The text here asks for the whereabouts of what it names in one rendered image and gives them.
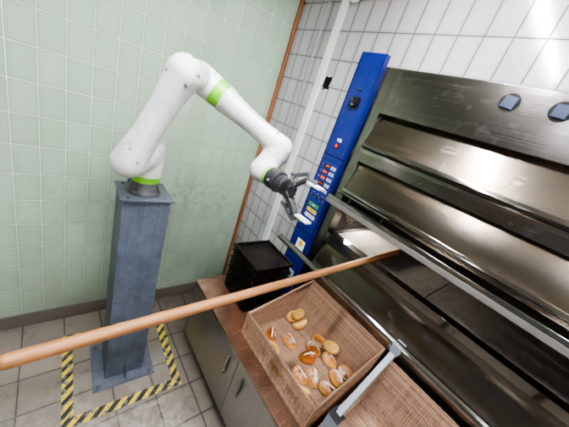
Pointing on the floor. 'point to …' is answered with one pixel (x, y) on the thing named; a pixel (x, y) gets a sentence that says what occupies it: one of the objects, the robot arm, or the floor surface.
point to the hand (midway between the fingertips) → (312, 205)
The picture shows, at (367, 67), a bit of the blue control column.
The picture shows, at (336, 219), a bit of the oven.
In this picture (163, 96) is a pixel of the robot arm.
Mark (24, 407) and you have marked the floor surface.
